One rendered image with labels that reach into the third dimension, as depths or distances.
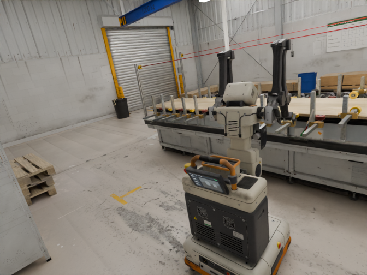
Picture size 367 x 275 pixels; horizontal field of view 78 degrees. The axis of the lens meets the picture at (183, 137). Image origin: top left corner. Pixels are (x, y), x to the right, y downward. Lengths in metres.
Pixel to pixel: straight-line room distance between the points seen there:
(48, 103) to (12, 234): 6.69
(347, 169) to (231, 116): 1.57
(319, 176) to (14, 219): 3.01
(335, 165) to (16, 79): 8.33
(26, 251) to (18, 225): 0.27
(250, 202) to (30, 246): 2.00
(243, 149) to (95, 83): 8.13
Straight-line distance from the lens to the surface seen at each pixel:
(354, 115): 2.35
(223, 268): 1.75
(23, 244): 2.62
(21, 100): 8.73
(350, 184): 2.88
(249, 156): 1.71
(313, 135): 2.48
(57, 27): 9.28
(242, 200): 1.40
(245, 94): 1.60
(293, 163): 2.96
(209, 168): 1.50
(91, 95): 9.29
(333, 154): 2.54
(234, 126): 1.61
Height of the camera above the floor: 1.57
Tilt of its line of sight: 18 degrees down
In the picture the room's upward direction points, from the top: 9 degrees counter-clockwise
